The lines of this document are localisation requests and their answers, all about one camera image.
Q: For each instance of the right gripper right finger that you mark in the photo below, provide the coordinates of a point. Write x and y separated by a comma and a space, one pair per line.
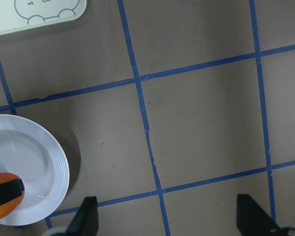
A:
252, 220

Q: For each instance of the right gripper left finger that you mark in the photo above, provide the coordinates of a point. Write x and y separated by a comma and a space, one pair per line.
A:
85, 221

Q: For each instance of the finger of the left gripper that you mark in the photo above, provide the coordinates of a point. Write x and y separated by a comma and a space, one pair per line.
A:
11, 190

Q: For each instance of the orange fruit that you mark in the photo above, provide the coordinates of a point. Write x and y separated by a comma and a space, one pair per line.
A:
7, 208

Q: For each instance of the cream bear tray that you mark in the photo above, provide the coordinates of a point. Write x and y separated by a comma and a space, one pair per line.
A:
19, 15

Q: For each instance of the white round plate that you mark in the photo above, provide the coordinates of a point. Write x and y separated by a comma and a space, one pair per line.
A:
32, 153

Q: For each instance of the brown paper table cover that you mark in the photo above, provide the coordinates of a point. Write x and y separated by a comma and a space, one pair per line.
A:
166, 110

